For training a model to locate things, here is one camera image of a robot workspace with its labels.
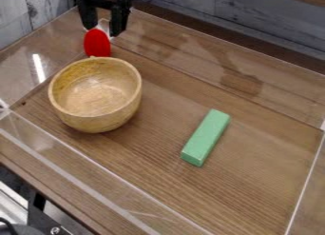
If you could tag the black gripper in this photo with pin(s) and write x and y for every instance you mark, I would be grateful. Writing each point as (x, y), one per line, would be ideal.
(120, 10)

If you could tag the red strawberry toy green leaf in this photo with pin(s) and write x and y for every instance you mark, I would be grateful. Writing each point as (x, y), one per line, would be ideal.
(96, 43)

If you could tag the wooden bowl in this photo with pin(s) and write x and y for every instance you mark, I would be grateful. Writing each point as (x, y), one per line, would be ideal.
(95, 93)

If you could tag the green rectangular block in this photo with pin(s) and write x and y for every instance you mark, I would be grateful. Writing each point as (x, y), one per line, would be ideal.
(204, 137)

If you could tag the clear acrylic corner bracket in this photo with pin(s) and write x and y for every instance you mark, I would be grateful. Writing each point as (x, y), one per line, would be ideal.
(105, 28)

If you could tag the black metal table bracket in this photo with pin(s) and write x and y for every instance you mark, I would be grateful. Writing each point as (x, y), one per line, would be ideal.
(48, 218)

